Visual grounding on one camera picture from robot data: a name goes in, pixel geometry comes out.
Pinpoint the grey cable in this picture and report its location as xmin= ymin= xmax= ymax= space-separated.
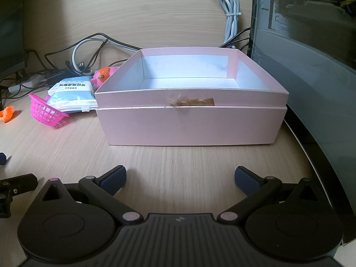
xmin=72 ymin=38 xmax=142 ymax=74

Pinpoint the black cable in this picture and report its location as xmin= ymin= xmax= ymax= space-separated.
xmin=25 ymin=33 xmax=140 ymax=71

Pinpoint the pink cardboard box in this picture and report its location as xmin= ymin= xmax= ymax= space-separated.
xmin=95 ymin=48 xmax=289 ymax=146

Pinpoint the white power strip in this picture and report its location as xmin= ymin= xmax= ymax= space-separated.
xmin=8 ymin=74 xmax=45 ymax=93

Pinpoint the pink bird toy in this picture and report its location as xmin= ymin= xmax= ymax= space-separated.
xmin=91 ymin=66 xmax=120 ymax=89

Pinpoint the black monitor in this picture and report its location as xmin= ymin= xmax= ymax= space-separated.
xmin=0 ymin=0 xmax=28 ymax=81

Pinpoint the orange plastic toy piece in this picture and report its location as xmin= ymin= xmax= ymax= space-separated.
xmin=0 ymin=106 xmax=15 ymax=123

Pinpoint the white bundled cable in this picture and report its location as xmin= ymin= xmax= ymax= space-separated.
xmin=218 ymin=0 xmax=242 ymax=45

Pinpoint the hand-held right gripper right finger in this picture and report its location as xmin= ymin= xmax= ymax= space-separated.
xmin=217 ymin=166 xmax=324 ymax=225

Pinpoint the black computer case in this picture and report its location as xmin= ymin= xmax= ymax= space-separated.
xmin=248 ymin=0 xmax=356 ymax=247

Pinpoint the black power adapter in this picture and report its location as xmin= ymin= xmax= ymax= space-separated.
xmin=44 ymin=69 xmax=73 ymax=85

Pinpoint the pink plastic basket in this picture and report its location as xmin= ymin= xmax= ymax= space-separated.
xmin=28 ymin=93 xmax=70 ymax=129

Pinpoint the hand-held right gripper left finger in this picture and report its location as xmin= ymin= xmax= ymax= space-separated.
xmin=36 ymin=165 xmax=141 ymax=226

